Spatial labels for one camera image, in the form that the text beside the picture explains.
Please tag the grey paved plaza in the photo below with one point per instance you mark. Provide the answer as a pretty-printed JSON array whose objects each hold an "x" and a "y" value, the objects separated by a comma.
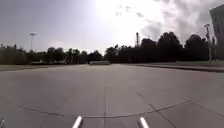
[{"x": 110, "y": 86}]

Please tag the tall thin tower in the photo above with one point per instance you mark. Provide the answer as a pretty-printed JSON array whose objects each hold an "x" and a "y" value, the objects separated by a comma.
[{"x": 137, "y": 38}]

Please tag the row of trees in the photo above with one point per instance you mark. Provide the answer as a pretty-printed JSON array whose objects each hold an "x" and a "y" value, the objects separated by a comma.
[{"x": 166, "y": 50}]

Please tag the robot's own part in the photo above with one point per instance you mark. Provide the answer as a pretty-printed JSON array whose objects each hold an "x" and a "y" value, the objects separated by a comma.
[
  {"x": 143, "y": 122},
  {"x": 77, "y": 122}
]

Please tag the floodlight pole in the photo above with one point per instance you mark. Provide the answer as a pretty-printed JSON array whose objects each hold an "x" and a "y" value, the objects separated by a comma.
[{"x": 32, "y": 41}]

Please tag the raised kerb strip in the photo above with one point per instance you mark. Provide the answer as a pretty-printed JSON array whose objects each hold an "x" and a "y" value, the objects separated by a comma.
[{"x": 200, "y": 67}]

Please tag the lamp pole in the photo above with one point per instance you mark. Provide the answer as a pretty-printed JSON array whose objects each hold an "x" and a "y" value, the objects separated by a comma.
[{"x": 208, "y": 43}]

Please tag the grey building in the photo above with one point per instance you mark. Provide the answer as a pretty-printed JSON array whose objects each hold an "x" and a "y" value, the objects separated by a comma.
[{"x": 219, "y": 30}]

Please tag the low pale wall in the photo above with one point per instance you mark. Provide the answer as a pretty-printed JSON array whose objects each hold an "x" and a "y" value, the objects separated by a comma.
[{"x": 99, "y": 62}]

